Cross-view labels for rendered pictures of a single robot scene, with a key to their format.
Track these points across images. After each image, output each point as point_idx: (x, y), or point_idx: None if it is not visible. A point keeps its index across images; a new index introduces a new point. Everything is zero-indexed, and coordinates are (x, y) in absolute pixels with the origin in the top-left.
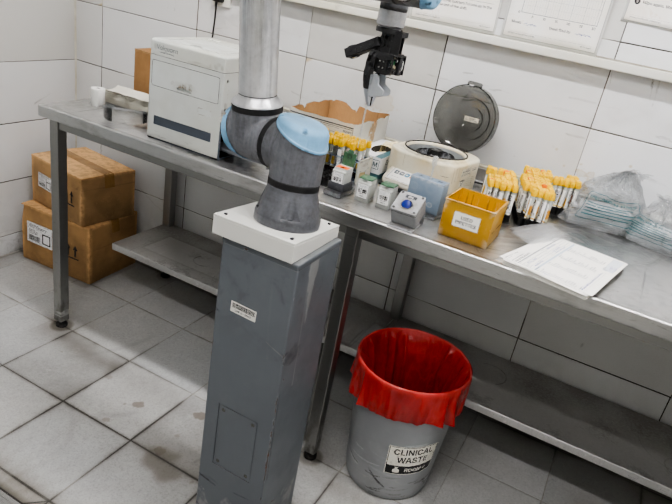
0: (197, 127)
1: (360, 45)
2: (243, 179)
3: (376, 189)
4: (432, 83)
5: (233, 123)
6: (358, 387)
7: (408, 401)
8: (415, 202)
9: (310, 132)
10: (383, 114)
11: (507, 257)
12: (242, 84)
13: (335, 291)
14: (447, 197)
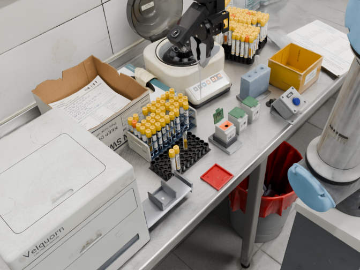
0: (121, 246)
1: (193, 26)
2: (197, 219)
3: (205, 113)
4: (97, 1)
5: (345, 192)
6: (272, 209)
7: None
8: (294, 95)
9: None
10: (88, 59)
11: (336, 72)
12: (359, 159)
13: (257, 190)
14: (301, 73)
